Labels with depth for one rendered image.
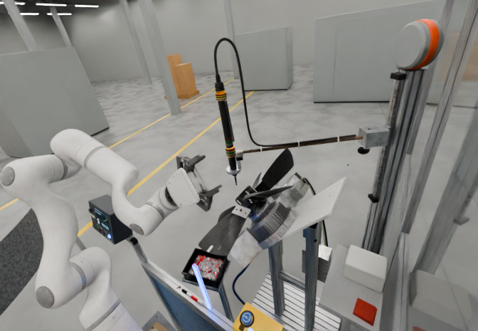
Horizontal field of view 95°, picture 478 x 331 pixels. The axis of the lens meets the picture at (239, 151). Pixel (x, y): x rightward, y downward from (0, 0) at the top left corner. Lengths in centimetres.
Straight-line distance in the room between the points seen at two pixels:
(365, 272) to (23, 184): 136
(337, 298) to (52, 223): 120
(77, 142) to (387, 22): 608
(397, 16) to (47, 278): 639
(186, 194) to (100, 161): 31
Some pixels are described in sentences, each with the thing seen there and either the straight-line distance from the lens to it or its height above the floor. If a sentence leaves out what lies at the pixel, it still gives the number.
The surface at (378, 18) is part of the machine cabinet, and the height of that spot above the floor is 186.
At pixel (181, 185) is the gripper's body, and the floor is 168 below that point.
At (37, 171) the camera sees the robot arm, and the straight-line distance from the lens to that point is 94.
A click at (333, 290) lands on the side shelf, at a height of 86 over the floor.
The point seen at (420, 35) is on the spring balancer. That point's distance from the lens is 101.
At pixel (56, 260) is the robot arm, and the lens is 99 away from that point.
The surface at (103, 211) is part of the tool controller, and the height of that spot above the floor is 125.
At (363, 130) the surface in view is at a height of 157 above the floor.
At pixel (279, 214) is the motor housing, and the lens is 117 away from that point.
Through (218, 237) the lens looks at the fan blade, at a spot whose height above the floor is 117.
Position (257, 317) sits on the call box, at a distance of 102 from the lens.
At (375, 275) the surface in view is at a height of 97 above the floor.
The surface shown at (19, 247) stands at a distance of 246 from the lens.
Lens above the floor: 200
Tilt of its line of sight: 28 degrees down
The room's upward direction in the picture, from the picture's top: 9 degrees counter-clockwise
